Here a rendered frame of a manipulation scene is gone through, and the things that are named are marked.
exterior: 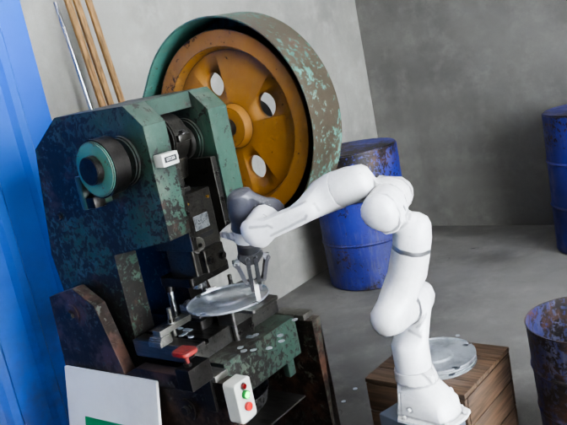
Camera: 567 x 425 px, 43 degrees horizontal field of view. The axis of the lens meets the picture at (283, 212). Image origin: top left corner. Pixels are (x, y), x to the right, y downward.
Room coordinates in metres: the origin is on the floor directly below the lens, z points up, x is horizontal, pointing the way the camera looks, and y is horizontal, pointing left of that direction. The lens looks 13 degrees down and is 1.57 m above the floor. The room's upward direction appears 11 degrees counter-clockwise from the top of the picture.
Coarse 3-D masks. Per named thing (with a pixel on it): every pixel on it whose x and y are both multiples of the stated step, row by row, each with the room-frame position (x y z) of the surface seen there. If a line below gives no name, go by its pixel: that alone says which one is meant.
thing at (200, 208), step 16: (192, 192) 2.39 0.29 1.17; (208, 192) 2.45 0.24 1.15; (192, 208) 2.38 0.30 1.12; (208, 208) 2.44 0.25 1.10; (192, 224) 2.37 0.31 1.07; (208, 224) 2.42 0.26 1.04; (208, 240) 2.41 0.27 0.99; (176, 256) 2.39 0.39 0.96; (192, 256) 2.34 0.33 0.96; (208, 256) 2.35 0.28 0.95; (224, 256) 2.39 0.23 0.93; (176, 272) 2.40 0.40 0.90; (192, 272) 2.35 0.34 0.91; (208, 272) 2.34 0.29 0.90
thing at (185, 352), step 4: (176, 348) 2.07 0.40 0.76; (180, 348) 2.06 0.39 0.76; (184, 348) 2.06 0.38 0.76; (188, 348) 2.05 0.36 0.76; (192, 348) 2.04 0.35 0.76; (196, 348) 2.04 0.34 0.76; (172, 352) 2.05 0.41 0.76; (176, 352) 2.04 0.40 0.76; (180, 352) 2.03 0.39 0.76; (184, 352) 2.02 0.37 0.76; (188, 352) 2.02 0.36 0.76; (192, 352) 2.03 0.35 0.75; (172, 356) 2.05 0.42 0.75; (176, 356) 2.03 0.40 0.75; (180, 356) 2.02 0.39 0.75; (184, 356) 2.01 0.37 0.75; (188, 356) 2.02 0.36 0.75; (184, 360) 2.05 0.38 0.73; (188, 360) 2.05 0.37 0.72
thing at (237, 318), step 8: (272, 296) 2.32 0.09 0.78; (256, 304) 2.26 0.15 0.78; (264, 304) 2.25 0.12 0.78; (240, 312) 2.24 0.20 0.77; (248, 312) 2.22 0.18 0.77; (256, 312) 2.22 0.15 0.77; (224, 320) 2.33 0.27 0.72; (232, 320) 2.31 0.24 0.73; (240, 320) 2.33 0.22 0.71; (248, 320) 2.36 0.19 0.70; (232, 328) 2.31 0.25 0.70; (240, 328) 2.32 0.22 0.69; (248, 328) 2.35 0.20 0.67; (232, 336) 2.31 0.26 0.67; (240, 336) 2.31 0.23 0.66
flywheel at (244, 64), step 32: (224, 32) 2.66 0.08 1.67; (256, 32) 2.65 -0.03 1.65; (192, 64) 2.82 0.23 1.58; (224, 64) 2.73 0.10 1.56; (256, 64) 2.63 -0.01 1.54; (288, 64) 2.53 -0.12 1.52; (224, 96) 2.75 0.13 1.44; (256, 96) 2.65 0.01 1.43; (288, 96) 2.52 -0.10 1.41; (256, 128) 2.67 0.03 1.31; (288, 128) 2.58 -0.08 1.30; (288, 160) 2.60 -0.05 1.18; (256, 192) 2.71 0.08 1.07; (288, 192) 2.57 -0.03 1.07
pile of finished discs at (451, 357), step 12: (432, 348) 2.51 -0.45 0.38; (444, 348) 2.49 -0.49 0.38; (456, 348) 2.48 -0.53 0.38; (468, 348) 2.46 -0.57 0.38; (432, 360) 2.42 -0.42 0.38; (444, 360) 2.40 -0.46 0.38; (456, 360) 2.39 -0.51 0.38; (468, 360) 2.37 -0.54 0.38; (444, 372) 2.32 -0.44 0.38; (456, 372) 2.32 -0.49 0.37
